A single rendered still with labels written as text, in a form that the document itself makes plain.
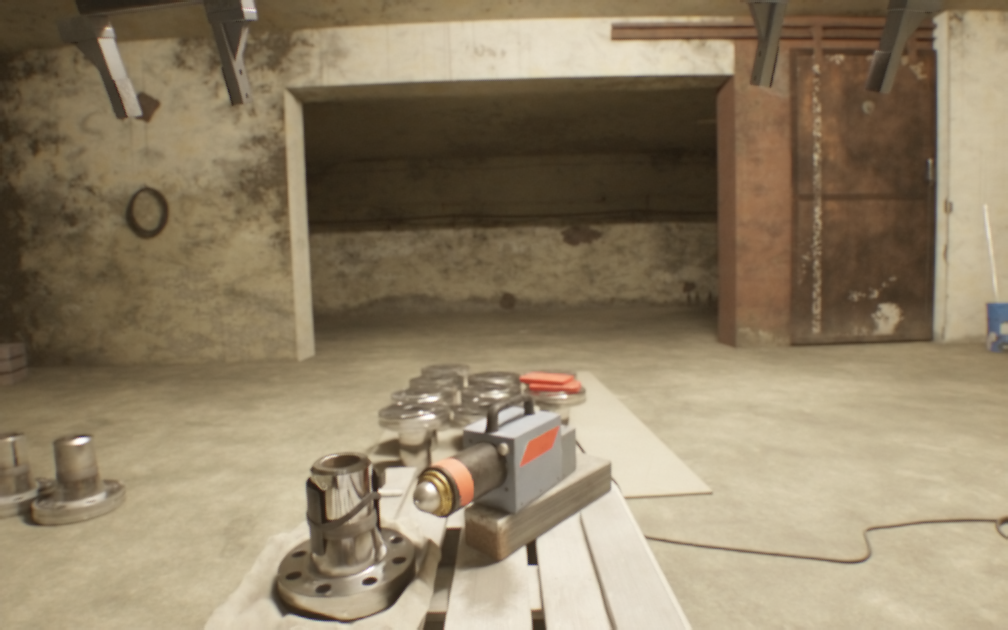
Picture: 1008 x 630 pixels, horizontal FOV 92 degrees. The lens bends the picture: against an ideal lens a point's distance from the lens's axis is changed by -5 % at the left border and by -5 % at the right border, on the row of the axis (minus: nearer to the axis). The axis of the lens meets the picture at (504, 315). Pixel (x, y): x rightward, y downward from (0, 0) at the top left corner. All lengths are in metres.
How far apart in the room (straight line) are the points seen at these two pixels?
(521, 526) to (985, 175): 5.64
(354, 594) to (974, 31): 6.32
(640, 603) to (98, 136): 5.79
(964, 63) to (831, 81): 1.18
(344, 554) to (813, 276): 4.82
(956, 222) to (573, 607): 5.43
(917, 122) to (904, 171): 0.45
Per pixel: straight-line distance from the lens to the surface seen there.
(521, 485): 1.15
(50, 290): 6.30
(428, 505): 1.00
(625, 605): 1.02
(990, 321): 5.65
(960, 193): 6.08
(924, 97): 6.15
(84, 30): 0.72
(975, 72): 6.37
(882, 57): 0.72
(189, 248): 5.46
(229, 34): 0.66
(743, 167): 5.18
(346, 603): 1.04
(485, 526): 1.16
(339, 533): 1.05
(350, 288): 10.41
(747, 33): 5.51
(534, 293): 9.99
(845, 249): 5.51
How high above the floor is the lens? 0.74
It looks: 5 degrees down
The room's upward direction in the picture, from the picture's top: 2 degrees counter-clockwise
